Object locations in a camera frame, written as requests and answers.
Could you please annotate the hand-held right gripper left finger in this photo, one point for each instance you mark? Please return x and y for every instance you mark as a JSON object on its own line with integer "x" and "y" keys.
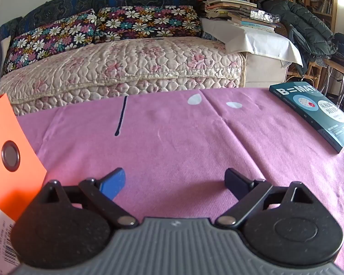
{"x": 114, "y": 182}

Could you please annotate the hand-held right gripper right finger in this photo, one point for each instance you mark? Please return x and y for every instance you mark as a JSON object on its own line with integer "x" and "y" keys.
{"x": 235, "y": 181}

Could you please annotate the orange cardboard box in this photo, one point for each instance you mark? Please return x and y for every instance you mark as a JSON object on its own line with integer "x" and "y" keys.
{"x": 8, "y": 126}

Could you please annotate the pink daisy print tablecloth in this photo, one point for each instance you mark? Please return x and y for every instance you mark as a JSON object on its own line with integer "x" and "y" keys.
{"x": 175, "y": 149}

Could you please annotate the teal paperback book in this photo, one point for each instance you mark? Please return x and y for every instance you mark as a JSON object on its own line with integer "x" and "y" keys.
{"x": 318, "y": 114}

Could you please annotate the white side cabinet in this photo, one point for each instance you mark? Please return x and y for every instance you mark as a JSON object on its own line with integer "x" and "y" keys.
{"x": 263, "y": 71}

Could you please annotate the long floral daisy pillow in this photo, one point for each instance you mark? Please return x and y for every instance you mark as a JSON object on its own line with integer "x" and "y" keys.
{"x": 51, "y": 40}

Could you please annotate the short floral daisy pillow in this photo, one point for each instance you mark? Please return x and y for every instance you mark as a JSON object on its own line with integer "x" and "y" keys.
{"x": 149, "y": 20}

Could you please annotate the stack of books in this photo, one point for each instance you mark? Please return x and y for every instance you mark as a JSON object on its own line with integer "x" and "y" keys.
{"x": 240, "y": 13}

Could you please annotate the dark green padded jacket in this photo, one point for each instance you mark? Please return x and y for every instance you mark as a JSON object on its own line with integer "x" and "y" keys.
{"x": 301, "y": 25}

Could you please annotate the beige cushion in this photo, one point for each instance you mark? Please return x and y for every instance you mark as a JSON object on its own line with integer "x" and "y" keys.
{"x": 5, "y": 44}

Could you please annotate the dark blue patterned sofa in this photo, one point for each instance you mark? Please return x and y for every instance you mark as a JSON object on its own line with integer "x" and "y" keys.
{"x": 60, "y": 5}

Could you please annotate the wooden chair frame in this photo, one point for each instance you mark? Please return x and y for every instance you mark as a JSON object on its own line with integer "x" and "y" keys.
{"x": 332, "y": 74}

